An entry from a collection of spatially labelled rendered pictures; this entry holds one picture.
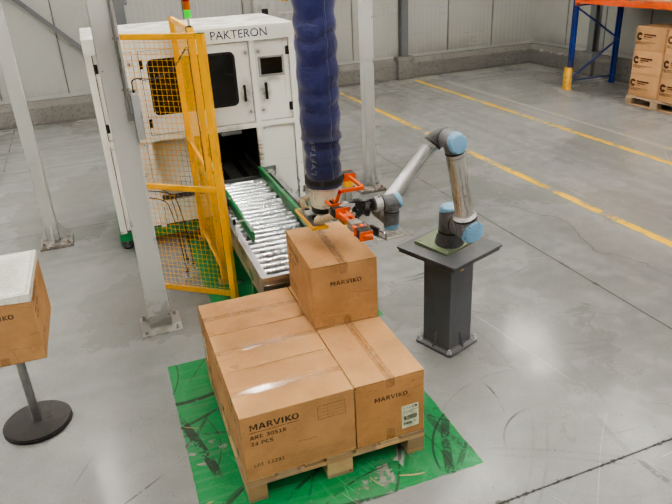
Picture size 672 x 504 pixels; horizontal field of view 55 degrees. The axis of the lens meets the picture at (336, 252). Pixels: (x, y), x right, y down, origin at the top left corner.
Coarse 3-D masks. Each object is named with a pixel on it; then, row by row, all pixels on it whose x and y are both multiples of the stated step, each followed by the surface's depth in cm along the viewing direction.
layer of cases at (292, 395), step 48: (288, 288) 428; (240, 336) 376; (288, 336) 373; (336, 336) 371; (384, 336) 368; (240, 384) 334; (288, 384) 332; (336, 384) 330; (384, 384) 333; (240, 432) 312; (288, 432) 323; (336, 432) 334; (384, 432) 346
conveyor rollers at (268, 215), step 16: (240, 192) 603; (256, 192) 600; (272, 192) 596; (240, 208) 563; (256, 208) 566; (272, 208) 562; (288, 208) 558; (240, 224) 530; (256, 224) 532; (272, 224) 528; (288, 224) 525; (256, 240) 499; (272, 240) 503; (256, 256) 474; (272, 256) 478; (272, 272) 452
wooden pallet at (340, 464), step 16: (208, 368) 422; (224, 416) 377; (416, 432) 354; (368, 448) 346; (416, 448) 359; (240, 464) 355; (320, 464) 338; (336, 464) 342; (352, 464) 347; (256, 480) 327; (272, 480) 331; (256, 496) 331
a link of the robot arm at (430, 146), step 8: (440, 128) 373; (432, 136) 375; (424, 144) 378; (432, 144) 375; (416, 152) 381; (424, 152) 377; (432, 152) 378; (416, 160) 378; (424, 160) 378; (408, 168) 379; (416, 168) 378; (400, 176) 380; (408, 176) 379; (392, 184) 382; (400, 184) 379; (408, 184) 381; (392, 192) 380; (400, 192) 380; (376, 216) 382
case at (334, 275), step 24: (288, 240) 410; (312, 240) 397; (336, 240) 395; (312, 264) 367; (336, 264) 366; (360, 264) 371; (312, 288) 367; (336, 288) 372; (360, 288) 377; (312, 312) 377; (336, 312) 379; (360, 312) 384
